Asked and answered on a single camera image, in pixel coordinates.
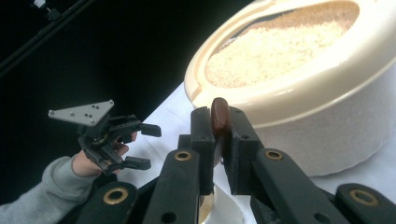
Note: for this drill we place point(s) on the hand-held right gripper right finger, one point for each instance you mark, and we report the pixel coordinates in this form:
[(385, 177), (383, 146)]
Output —
[(239, 161)]

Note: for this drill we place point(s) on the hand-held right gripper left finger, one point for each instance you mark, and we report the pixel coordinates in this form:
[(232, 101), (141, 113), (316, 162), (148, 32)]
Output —
[(205, 161)]

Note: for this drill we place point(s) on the brown wooden spoon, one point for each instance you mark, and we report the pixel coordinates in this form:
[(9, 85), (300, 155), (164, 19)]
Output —
[(220, 115)]

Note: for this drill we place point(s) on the white cup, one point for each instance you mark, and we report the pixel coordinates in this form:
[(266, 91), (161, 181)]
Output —
[(229, 210)]

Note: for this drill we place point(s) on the cream rice container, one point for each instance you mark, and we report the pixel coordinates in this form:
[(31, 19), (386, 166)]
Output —
[(311, 124)]

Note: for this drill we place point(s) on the rice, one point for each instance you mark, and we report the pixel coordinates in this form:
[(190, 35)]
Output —
[(264, 53)]

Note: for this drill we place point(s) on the white table mat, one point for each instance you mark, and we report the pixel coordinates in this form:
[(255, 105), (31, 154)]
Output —
[(168, 115)]

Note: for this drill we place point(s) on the black stand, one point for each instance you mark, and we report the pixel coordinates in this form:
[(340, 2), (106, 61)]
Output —
[(40, 34)]

